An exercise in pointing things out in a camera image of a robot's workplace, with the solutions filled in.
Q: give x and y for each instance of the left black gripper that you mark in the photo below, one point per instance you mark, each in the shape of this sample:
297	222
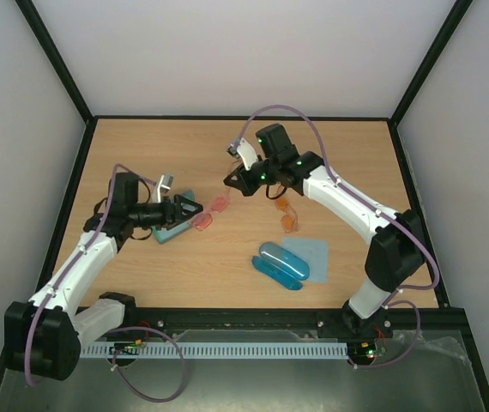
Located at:
171	221

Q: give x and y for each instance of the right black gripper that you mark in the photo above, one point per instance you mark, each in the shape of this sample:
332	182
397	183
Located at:
247	181

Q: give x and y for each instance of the red sunglasses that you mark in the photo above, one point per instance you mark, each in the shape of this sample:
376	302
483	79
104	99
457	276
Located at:
204	219

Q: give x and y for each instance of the green glasses case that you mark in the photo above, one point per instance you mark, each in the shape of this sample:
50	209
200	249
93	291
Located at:
163	236

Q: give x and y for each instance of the blue transparent glasses case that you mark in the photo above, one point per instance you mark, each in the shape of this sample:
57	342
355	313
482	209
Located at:
281	265

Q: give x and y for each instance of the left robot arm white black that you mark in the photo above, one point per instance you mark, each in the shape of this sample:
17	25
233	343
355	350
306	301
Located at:
44	336

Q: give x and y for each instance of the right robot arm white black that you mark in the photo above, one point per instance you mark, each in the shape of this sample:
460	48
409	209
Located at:
395	239

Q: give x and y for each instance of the orange sunglasses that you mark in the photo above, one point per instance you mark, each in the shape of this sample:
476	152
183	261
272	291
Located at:
289	219

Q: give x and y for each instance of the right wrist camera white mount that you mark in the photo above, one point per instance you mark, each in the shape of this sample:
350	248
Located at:
241	149

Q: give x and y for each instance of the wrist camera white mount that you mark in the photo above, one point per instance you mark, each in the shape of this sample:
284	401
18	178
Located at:
161	187
241	149

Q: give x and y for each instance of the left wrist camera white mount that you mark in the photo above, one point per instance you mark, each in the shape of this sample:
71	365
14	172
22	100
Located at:
161	187

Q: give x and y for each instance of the light blue slotted cable duct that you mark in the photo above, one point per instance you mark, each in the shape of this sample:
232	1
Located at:
222	351

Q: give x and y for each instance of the black metal frame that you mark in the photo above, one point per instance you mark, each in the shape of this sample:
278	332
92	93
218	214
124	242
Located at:
442	317

